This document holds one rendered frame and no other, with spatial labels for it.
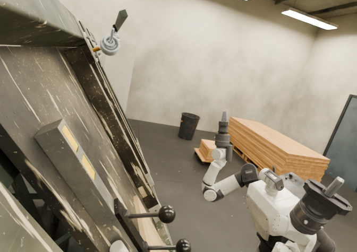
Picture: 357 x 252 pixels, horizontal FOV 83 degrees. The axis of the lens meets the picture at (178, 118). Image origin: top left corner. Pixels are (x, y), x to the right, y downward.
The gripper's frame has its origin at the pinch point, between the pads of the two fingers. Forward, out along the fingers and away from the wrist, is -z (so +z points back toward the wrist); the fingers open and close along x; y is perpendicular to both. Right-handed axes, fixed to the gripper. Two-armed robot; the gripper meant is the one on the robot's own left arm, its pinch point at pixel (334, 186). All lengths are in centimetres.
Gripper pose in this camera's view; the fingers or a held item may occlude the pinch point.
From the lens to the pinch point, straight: 77.0
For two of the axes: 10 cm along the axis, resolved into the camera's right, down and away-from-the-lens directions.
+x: -6.8, -5.0, 5.4
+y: 7.0, -2.2, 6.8
